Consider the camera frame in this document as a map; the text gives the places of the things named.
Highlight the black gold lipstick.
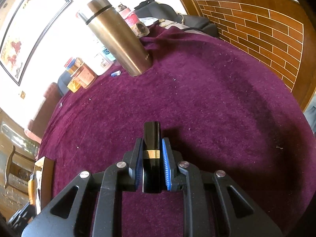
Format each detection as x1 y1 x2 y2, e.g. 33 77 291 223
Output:
142 121 162 194

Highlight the cardboard tray box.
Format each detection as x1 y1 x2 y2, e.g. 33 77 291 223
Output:
33 157 54 214

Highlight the maroon velvet tablecloth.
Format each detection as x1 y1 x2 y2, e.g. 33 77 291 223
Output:
40 26 315 236

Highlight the brown armchair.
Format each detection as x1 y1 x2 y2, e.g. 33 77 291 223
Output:
24 82 62 144

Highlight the yellow tape roll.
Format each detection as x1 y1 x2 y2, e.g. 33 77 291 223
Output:
67 79 81 93

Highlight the black leather sofa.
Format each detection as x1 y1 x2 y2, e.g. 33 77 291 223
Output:
57 71 71 96

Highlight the orange label jar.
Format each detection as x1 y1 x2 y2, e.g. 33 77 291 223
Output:
72 63 98 89

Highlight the white label jar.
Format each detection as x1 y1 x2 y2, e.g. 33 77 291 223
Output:
93 53 113 76

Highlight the wooden brick pattern cabinet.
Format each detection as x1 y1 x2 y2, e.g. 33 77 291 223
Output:
180 0 315 110

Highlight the stainless steel thermos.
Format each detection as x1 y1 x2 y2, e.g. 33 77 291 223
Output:
78 0 153 76

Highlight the framed painting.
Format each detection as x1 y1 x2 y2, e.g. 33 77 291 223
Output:
1 0 72 85

